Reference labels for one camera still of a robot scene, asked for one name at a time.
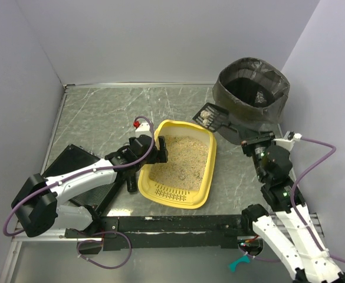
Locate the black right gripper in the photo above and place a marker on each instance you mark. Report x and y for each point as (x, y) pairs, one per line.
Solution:
(256, 141)

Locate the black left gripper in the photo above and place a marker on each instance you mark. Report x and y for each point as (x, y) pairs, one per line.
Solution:
(155, 149)

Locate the yellow litter box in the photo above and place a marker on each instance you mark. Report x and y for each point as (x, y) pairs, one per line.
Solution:
(174, 197)

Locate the black slotted litter scoop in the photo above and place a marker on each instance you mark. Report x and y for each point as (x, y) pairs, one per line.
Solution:
(219, 117)

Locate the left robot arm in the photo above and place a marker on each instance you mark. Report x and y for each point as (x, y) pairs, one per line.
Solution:
(41, 202)

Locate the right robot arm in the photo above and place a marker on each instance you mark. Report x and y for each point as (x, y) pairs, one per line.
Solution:
(301, 250)

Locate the cat litter pellets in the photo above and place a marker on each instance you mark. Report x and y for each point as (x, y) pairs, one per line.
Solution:
(185, 166)

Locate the lower scooped litter clump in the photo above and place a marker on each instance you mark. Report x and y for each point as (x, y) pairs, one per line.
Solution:
(206, 123)

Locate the scooped litter clump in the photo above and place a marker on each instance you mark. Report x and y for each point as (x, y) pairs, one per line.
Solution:
(205, 113)
(206, 123)

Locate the upper scooped litter clump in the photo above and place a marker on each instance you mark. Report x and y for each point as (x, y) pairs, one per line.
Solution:
(205, 113)

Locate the black glitter microphone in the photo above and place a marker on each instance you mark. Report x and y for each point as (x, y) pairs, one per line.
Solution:
(131, 183)

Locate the grey trash bin with bag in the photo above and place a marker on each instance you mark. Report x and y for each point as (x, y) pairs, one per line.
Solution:
(254, 92)

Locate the black ribbed tray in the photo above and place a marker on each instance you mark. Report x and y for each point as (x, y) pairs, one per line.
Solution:
(81, 178)

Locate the teal plastic piece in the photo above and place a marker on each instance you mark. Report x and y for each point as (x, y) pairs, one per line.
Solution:
(242, 260)

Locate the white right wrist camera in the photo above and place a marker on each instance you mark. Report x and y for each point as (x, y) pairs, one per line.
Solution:
(287, 142)

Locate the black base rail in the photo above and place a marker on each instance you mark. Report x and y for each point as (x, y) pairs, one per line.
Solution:
(225, 231)

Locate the aluminium frame rail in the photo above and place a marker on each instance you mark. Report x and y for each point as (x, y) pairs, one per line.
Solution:
(51, 235)

